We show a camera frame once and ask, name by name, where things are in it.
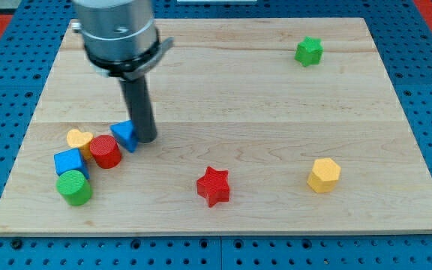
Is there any wooden board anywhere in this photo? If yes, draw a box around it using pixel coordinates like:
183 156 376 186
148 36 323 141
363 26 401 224
0 18 432 237

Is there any yellow heart block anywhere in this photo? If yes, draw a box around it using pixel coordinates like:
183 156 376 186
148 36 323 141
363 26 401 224
66 129 94 161

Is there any red star block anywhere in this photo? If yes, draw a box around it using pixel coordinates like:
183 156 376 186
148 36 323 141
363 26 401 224
196 166 230 208

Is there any blue triangle block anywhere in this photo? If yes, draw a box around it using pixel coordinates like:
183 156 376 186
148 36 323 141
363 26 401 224
109 120 138 153

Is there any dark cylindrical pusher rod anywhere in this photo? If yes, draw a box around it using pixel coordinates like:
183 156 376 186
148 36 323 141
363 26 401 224
119 76 158 143

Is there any yellow hexagon block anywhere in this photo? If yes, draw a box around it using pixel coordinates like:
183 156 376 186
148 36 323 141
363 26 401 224
307 157 341 194

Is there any green cylinder block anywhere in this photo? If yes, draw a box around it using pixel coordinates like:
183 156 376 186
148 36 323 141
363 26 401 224
55 170 92 206

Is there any blue cube block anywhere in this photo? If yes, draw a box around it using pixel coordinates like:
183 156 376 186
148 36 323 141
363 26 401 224
53 148 90 179

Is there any red cylinder block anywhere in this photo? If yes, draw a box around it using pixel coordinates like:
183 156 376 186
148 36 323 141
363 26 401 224
89 135 122 169

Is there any green star block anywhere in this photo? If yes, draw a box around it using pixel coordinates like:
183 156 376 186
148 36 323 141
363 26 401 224
294 36 323 67

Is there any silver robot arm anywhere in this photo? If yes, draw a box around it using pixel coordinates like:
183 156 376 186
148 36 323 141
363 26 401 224
72 0 174 81

